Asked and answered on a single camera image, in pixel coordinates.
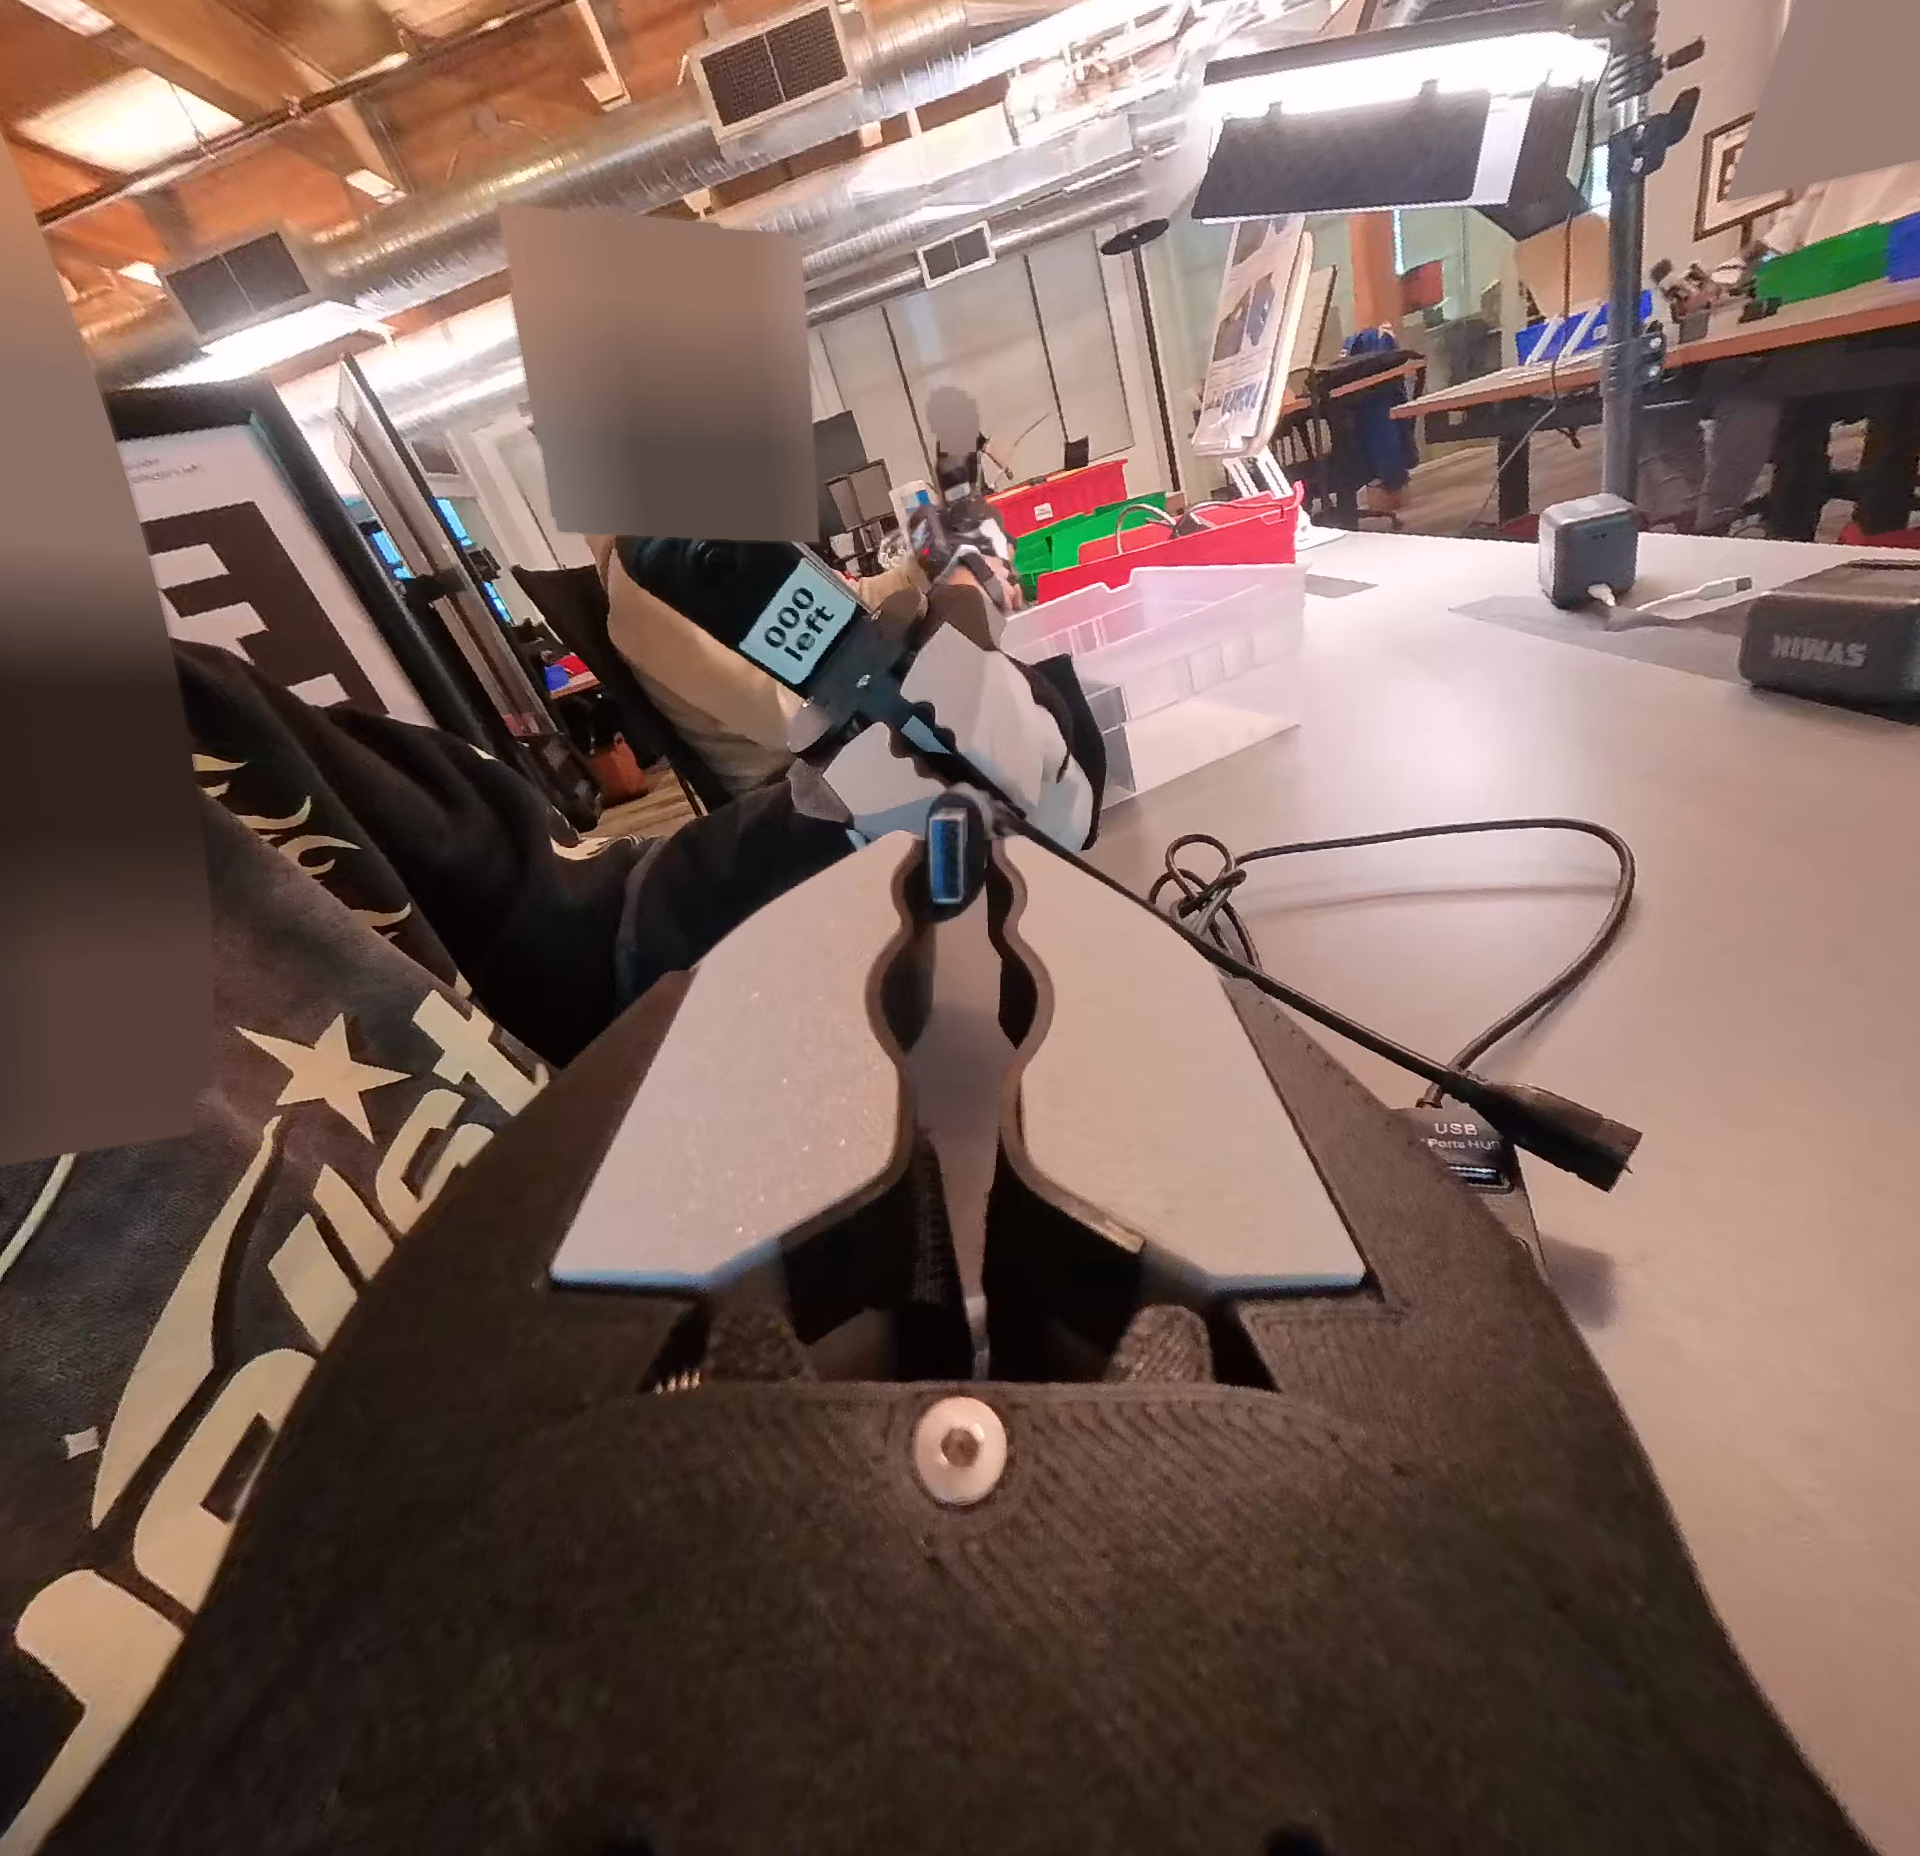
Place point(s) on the person's left forearm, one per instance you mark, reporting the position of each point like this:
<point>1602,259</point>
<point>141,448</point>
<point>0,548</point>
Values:
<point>497,867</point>

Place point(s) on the clear plastic bin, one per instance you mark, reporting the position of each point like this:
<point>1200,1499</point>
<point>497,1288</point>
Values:
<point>1168,656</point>

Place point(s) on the green plastic bin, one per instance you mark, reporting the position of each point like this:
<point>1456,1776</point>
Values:
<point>1822,264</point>
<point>1083,528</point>

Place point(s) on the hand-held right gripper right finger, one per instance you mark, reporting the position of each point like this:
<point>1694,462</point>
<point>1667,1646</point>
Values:
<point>1184,1106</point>

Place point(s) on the ceiling air vent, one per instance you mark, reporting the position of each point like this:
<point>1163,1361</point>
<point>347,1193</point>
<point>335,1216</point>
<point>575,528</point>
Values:
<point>773,65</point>

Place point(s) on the person's left hand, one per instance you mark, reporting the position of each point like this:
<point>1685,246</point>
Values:
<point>975,715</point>

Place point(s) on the framed marker sign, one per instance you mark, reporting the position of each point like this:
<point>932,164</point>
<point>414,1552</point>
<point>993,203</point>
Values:
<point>259,565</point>

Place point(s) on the black rectangular device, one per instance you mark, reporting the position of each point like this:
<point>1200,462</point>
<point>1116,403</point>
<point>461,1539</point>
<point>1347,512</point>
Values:
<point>1828,640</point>

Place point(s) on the led panel light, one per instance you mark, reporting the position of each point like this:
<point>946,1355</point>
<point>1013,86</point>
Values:
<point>1384,148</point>

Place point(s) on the long black usb hub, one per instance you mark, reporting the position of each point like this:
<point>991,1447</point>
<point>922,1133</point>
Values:
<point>1463,1133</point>

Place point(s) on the dark printed sweatshirt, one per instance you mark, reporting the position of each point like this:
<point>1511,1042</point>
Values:
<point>300,1209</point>

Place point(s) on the long wooden desk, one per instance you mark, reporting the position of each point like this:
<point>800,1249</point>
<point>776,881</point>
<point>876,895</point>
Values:
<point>1773,341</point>

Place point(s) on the blue jacket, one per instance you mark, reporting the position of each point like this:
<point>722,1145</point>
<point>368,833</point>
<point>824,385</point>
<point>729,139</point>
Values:
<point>1379,403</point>

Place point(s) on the red plastic bin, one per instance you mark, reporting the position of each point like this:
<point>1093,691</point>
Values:
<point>1204,548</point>

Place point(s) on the blue plastic bin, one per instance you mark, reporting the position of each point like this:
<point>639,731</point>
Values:
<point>1576,327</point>

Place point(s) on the instruction sheet on board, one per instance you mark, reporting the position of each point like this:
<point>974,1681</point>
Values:
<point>1253,327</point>

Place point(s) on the grey cube charger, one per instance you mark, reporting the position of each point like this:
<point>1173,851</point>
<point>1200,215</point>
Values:
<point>1584,548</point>

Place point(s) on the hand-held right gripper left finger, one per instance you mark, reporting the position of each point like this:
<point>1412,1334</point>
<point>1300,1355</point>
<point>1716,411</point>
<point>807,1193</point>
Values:
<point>749,1106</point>

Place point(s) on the black light stand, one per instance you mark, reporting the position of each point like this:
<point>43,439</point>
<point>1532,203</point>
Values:
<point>1636,312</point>

